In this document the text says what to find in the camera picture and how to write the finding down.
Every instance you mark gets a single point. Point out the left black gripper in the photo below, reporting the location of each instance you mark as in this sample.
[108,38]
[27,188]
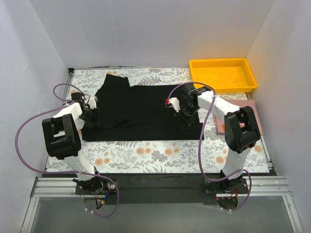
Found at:
[93,116]

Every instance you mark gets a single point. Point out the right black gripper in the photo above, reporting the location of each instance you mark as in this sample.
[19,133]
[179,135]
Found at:
[185,116]

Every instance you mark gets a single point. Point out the black t shirt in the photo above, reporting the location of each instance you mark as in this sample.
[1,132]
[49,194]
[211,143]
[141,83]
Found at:
[136,113]

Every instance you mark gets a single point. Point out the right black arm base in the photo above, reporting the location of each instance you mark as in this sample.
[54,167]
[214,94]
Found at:
[225,187]

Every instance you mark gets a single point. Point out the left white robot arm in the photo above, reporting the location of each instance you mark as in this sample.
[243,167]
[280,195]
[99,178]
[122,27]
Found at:
[63,141]

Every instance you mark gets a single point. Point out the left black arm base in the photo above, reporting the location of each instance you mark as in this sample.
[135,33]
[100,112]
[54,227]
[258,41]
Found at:
[95,186]

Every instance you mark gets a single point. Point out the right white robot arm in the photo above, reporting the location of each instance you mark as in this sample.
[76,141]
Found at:
[241,128]

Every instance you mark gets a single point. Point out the yellow plastic tray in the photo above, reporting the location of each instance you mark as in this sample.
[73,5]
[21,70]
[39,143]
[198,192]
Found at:
[231,75]

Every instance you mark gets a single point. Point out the floral table mat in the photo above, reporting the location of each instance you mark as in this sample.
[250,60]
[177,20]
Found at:
[152,156]

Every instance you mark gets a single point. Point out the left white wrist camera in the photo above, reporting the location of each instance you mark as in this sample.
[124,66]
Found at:
[91,102]

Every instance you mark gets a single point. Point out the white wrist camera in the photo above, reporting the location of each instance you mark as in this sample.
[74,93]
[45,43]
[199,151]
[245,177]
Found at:
[91,102]
[173,103]

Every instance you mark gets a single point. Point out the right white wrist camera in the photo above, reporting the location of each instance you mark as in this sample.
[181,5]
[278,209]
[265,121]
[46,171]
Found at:
[173,103]

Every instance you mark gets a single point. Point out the aluminium frame rail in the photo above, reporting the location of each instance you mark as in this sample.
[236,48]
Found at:
[257,186]

